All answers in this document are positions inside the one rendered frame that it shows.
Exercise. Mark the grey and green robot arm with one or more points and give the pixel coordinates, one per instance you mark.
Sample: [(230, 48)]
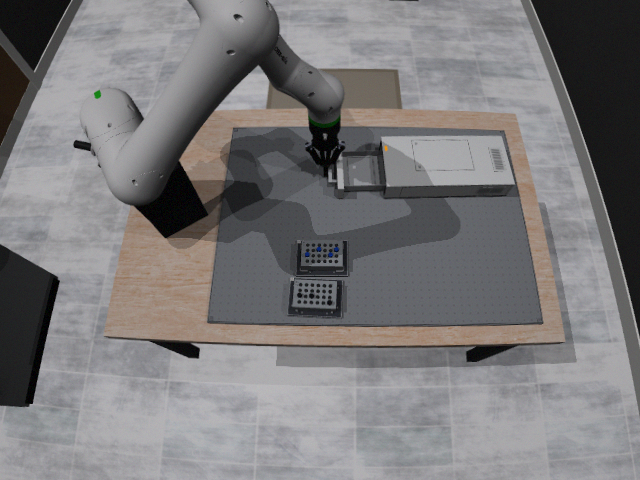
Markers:
[(234, 37)]

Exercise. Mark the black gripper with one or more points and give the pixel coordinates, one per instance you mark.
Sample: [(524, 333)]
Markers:
[(322, 146)]

